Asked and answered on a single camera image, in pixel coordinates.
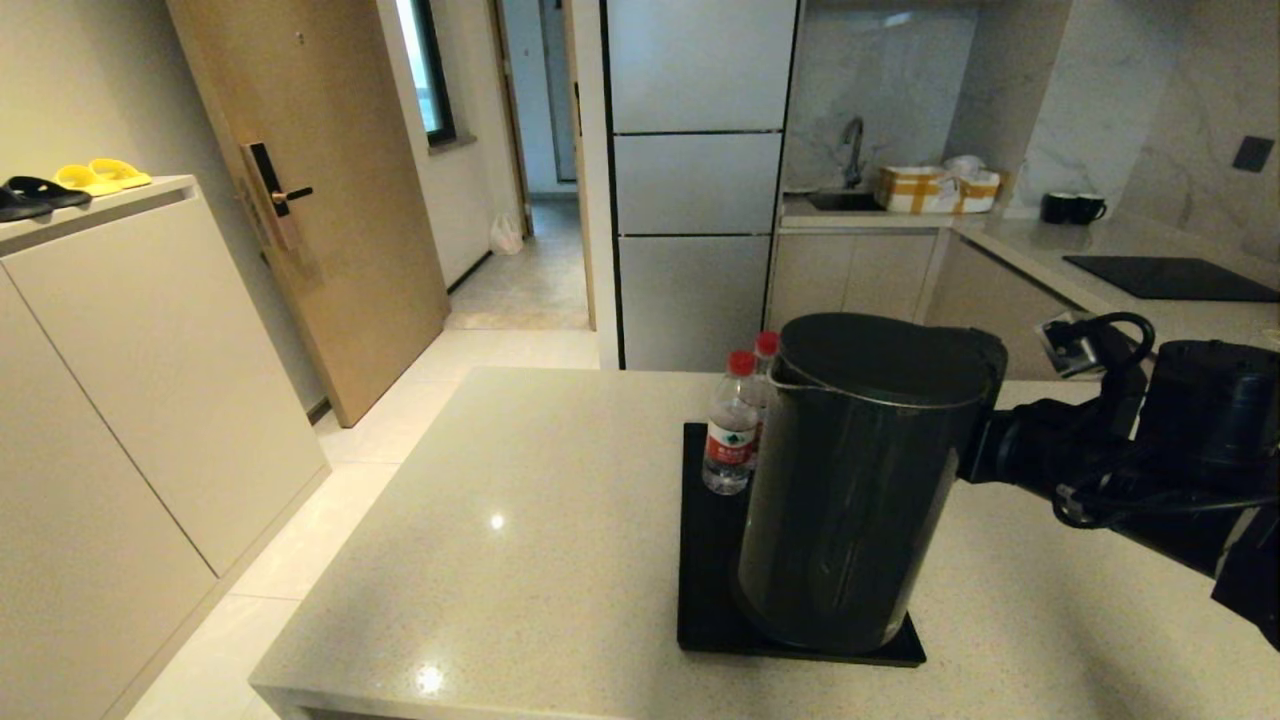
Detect red-capped water bottle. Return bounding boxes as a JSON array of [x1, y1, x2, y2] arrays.
[[748, 331, 783, 471], [702, 350, 761, 496]]

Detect beige kitchen counter cabinets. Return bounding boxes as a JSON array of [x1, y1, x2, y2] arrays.
[[765, 230, 1191, 384]]

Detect black rectangular tray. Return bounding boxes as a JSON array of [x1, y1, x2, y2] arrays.
[[676, 422, 927, 668]]

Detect light wooden door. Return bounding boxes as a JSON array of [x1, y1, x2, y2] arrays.
[[165, 0, 451, 429]]

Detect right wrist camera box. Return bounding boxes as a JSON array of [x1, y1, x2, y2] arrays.
[[1035, 312, 1113, 379]]

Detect black slipper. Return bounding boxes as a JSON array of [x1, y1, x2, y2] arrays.
[[6, 176, 94, 210], [0, 186, 55, 223]]

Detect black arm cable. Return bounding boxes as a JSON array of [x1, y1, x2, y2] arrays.
[[1050, 480, 1280, 531]]

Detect beige shoe cabinet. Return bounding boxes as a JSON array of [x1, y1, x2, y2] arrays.
[[0, 175, 331, 720]]

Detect yellow white box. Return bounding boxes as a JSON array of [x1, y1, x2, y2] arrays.
[[876, 166, 959, 215]]

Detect yellow slipper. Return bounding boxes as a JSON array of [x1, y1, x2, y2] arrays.
[[88, 158, 154, 190], [53, 164, 124, 197]]

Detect black electric kettle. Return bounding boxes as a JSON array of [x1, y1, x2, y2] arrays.
[[737, 312, 1011, 656]]

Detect metal kitchen faucet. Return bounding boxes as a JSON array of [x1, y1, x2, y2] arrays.
[[841, 117, 867, 191]]

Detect black door lock handle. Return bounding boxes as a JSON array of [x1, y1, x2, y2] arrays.
[[241, 142, 315, 251]]

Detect dark framed window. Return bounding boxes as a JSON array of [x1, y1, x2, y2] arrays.
[[395, 0, 458, 149]]

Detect cardboard box with yellow tape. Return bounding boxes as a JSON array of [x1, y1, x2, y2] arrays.
[[942, 155, 1002, 215]]

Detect black induction cooktop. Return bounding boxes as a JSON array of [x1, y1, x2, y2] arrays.
[[1062, 255, 1280, 303]]

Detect tall white refrigerator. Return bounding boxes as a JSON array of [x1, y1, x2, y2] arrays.
[[600, 0, 801, 372]]

